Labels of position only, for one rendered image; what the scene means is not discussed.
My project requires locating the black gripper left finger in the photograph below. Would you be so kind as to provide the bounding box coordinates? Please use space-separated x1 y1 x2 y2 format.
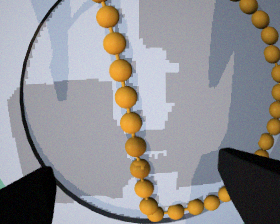
0 167 56 224

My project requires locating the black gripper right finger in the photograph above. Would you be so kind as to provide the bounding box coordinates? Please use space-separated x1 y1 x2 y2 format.
217 147 280 224

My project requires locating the pale grey round board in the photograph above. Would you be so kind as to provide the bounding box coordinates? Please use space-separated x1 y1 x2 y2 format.
0 0 278 224

